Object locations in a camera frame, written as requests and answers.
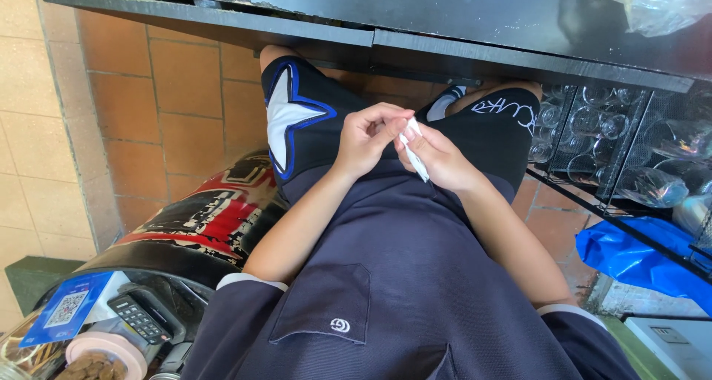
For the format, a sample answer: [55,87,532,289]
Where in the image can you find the person's left hand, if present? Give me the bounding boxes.
[332,102,416,182]

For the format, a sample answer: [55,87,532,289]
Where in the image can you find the person's right hand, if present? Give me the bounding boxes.
[394,122,477,195]

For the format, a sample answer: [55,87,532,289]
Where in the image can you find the white paper packet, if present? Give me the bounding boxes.
[398,117,431,184]

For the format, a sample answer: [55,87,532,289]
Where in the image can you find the black shorts with star print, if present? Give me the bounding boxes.
[260,54,543,204]

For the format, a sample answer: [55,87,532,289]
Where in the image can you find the person's right knee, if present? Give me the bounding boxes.
[445,80,544,116]

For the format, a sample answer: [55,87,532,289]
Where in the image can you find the person's knee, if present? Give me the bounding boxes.
[445,80,544,116]
[259,44,304,65]

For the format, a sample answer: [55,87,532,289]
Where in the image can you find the person's left knee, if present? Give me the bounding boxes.
[259,44,304,65]

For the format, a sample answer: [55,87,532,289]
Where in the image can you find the navy polo shirt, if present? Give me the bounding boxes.
[181,159,642,380]

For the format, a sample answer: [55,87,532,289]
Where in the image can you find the black counter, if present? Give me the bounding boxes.
[40,0,712,94]

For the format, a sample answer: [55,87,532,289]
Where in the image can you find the red and black painted barrel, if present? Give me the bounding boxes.
[33,149,291,314]

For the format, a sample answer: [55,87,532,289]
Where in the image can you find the blue plastic bag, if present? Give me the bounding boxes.
[575,216,712,317]

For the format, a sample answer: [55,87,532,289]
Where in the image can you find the clear plastic bag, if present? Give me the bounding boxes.
[596,0,712,38]

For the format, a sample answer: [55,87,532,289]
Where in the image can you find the black card payment terminal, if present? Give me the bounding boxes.
[107,282,188,347]

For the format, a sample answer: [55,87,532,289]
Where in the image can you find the white box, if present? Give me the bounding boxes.
[623,315,712,380]

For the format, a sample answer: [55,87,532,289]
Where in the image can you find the pink lidded cookie jar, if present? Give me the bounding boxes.
[55,331,149,380]

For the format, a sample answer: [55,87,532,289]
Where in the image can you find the blue code sign card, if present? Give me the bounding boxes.
[18,271,115,349]

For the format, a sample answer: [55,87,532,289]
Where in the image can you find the dark green block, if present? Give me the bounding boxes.
[4,256,88,317]

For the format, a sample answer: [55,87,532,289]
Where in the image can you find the clear glass jar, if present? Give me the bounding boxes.
[0,312,69,380]

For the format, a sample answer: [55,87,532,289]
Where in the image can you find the black wire rack of glasses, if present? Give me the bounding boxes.
[525,81,712,272]

